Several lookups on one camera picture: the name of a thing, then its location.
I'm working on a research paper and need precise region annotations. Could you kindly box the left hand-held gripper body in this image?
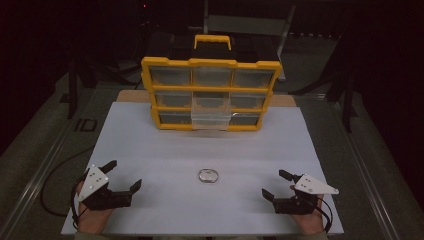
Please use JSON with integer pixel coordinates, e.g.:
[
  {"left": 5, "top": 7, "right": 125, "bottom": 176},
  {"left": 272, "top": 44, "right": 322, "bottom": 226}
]
[{"left": 77, "top": 163, "right": 134, "bottom": 212}]

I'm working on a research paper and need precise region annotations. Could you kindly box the aluminium frame rail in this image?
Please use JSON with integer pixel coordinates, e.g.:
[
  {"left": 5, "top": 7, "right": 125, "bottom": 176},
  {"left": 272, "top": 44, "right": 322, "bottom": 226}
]
[
  {"left": 0, "top": 87, "right": 101, "bottom": 240},
  {"left": 328, "top": 96, "right": 403, "bottom": 240}
]

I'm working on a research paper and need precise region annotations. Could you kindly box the long black floor cable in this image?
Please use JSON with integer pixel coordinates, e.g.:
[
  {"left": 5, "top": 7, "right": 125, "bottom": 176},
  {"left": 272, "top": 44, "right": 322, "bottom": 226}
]
[{"left": 39, "top": 145, "right": 97, "bottom": 218}]

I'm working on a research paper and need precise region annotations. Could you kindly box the person's right hand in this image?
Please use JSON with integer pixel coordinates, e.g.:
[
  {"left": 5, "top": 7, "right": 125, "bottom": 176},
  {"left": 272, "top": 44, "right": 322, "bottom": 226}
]
[{"left": 289, "top": 184, "right": 325, "bottom": 236}]

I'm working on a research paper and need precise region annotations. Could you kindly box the small silver metal object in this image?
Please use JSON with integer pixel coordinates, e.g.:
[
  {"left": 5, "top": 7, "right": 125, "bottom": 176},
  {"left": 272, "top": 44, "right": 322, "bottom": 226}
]
[{"left": 197, "top": 168, "right": 220, "bottom": 184}]

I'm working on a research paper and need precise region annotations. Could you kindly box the open clear plastic drawer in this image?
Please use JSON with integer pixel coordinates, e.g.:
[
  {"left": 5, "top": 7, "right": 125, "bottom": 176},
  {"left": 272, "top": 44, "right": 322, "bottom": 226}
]
[{"left": 190, "top": 91, "right": 232, "bottom": 131}]

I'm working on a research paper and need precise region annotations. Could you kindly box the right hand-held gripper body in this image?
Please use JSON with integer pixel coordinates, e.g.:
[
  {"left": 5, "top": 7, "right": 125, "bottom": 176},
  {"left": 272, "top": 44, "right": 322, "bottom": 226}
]
[{"left": 272, "top": 173, "right": 340, "bottom": 216}]

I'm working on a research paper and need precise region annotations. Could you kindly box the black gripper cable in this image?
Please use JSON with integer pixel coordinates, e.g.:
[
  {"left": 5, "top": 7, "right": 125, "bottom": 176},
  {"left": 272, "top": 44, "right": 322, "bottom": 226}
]
[
  {"left": 69, "top": 175, "right": 90, "bottom": 232},
  {"left": 313, "top": 196, "right": 335, "bottom": 234}
]

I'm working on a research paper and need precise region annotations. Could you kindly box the yellow and black drawer cabinet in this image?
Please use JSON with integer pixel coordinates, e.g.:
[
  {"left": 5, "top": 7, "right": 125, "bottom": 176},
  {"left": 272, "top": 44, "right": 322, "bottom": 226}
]
[{"left": 140, "top": 34, "right": 284, "bottom": 132}]

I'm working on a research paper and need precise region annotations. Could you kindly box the person's left hand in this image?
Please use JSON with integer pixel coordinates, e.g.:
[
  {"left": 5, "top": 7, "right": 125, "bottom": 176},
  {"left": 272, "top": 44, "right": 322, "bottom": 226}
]
[{"left": 74, "top": 180, "right": 115, "bottom": 235}]

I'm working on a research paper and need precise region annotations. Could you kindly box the black metal stand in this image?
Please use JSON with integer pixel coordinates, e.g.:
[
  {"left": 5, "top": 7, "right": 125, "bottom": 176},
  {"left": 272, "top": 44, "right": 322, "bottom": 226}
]
[
  {"left": 59, "top": 49, "right": 101, "bottom": 121},
  {"left": 289, "top": 63, "right": 360, "bottom": 134}
]

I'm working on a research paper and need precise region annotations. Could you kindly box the set of closed clear drawers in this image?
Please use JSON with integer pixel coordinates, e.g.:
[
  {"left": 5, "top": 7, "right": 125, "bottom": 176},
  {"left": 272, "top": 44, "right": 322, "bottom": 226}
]
[{"left": 148, "top": 65, "right": 275, "bottom": 127}]

